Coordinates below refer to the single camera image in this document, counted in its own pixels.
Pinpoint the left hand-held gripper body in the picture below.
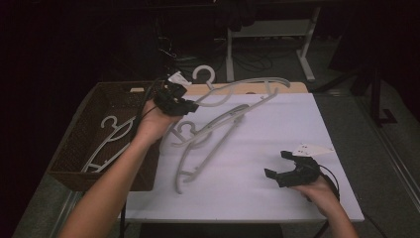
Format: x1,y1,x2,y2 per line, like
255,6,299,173
153,70,193,116

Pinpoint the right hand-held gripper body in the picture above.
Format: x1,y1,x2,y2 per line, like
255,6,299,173
285,143,335,188

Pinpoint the grey plastic clothes hanger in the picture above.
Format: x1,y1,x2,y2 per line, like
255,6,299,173
79,114,137,175
160,64,291,154
174,103,251,195

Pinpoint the brown woven basket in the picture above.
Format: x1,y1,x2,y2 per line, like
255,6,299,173
47,80,162,192

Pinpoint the person's right hand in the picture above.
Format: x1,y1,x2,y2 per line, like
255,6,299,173
291,176,344,219

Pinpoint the person's left hand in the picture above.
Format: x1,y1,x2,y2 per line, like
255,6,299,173
132,98,183,147

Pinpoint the black metal stand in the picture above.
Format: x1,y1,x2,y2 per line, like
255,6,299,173
313,63,399,128

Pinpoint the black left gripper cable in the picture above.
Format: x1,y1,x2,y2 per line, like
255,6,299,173
120,77,162,238

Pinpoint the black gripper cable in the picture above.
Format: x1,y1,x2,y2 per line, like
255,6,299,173
312,164,341,238
120,77,162,238

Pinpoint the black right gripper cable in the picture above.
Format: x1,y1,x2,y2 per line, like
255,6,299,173
312,164,341,238

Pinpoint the black floor cable bundle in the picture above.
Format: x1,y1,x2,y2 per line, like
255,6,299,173
231,49,275,72

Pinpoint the white metal desk frame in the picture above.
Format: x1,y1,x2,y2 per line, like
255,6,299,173
225,5,322,83

